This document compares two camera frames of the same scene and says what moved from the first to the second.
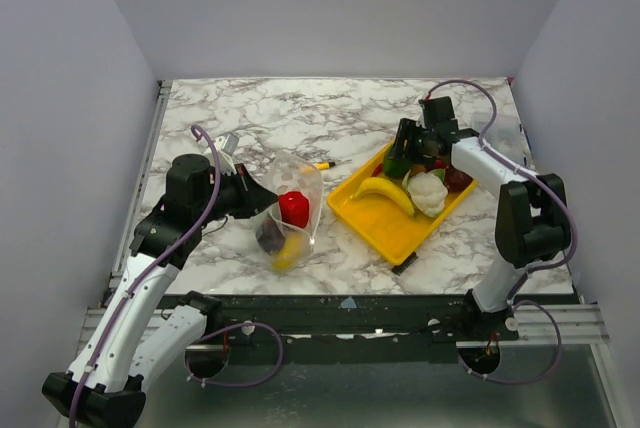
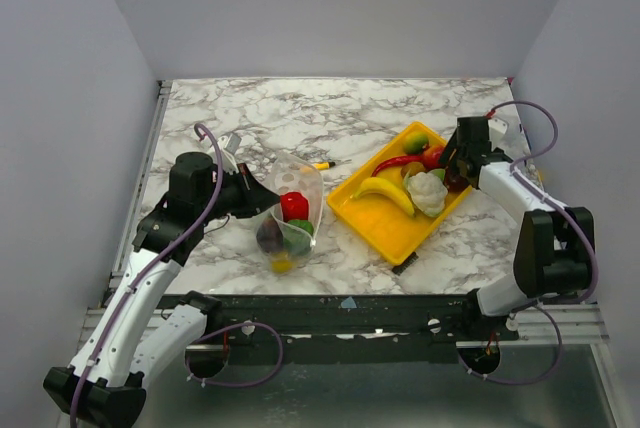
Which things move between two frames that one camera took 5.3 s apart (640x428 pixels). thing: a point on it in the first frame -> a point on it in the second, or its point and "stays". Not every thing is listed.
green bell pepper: [396, 167] -> [297, 236]
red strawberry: [294, 208] stays
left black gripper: [254, 196] stays
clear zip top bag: [285, 232] stays
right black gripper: [413, 138] -> [463, 156]
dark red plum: [455, 180] stays
